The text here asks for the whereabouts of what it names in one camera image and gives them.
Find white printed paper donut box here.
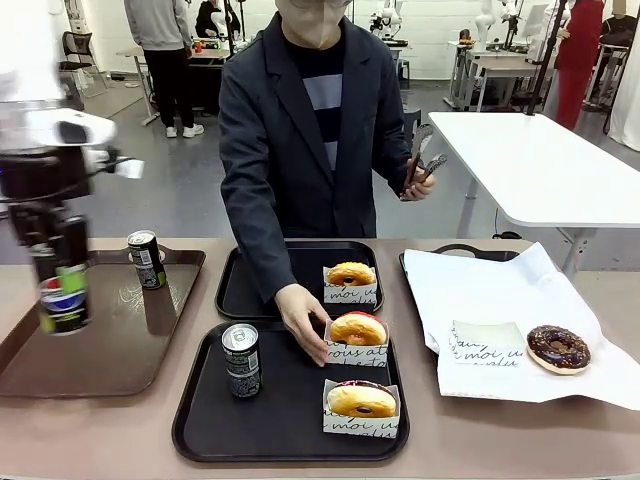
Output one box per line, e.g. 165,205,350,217
446,319,525,370

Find seated person in black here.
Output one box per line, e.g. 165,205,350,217
597,0,640,104

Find grey table white legs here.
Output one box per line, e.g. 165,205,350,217
116,46,162,127

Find person in dark blazer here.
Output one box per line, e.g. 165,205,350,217
217,0,427,307

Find glazed donut purple icing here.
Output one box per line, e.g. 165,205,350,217
326,380,398,419

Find person's right hand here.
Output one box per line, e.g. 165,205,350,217
275,284,332,370

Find metal serving tongs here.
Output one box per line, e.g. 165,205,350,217
399,123,449,202

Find black stool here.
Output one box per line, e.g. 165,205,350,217
402,106,424,142

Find brown plastic tray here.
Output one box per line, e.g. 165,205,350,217
0,248,208,400

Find plain glazed donut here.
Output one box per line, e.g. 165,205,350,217
326,261,377,290

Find small black plastic tray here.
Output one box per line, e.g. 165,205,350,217
215,240,386,322

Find person's left hand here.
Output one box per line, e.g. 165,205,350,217
401,154,437,201

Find white paper sheet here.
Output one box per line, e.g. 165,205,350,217
402,241,640,412

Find black can green patch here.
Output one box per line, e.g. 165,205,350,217
126,229,168,292

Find black can white print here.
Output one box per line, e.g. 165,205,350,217
220,322,264,400

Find large black plastic tray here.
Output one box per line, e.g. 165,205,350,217
171,320,412,464

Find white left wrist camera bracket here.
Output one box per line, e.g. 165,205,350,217
83,148,147,182

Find person in red apron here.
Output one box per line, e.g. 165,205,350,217
551,0,607,132

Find black office chair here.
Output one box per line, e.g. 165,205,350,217
58,30,110,100

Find beige face mask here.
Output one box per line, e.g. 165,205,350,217
276,0,350,52

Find person's right forearm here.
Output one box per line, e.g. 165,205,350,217
218,184,307,305

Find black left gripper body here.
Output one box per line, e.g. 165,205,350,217
0,146,97,207

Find chocolate sprinkled donut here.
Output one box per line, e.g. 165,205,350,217
525,324,593,377

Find glazed donut pink icing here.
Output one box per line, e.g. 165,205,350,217
329,310,388,348

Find black tray with handle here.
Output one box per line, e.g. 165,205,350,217
398,242,525,351

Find black tripod stand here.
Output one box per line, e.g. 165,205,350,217
523,0,572,117

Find blue Pepsi can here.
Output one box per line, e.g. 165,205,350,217
38,276,93,336

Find person's left forearm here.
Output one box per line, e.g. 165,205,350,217
370,127,419,201

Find grey background workbench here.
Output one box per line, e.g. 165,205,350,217
447,40,554,114

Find person in grey hoodie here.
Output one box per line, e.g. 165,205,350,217
123,0,206,140

